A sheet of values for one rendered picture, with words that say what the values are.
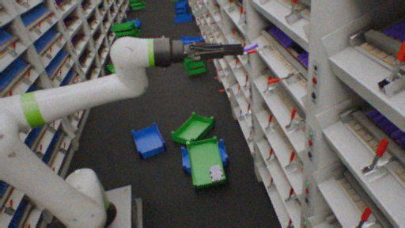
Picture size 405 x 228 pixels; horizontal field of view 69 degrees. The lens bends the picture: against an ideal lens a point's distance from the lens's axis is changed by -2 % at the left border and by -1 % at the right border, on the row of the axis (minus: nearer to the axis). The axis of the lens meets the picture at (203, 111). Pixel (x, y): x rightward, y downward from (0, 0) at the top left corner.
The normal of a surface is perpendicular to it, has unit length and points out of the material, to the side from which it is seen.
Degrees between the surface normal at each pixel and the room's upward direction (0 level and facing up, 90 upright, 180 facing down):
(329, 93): 90
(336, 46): 90
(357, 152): 22
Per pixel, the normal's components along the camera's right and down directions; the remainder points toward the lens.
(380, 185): -0.50, -0.70
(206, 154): -0.07, -0.53
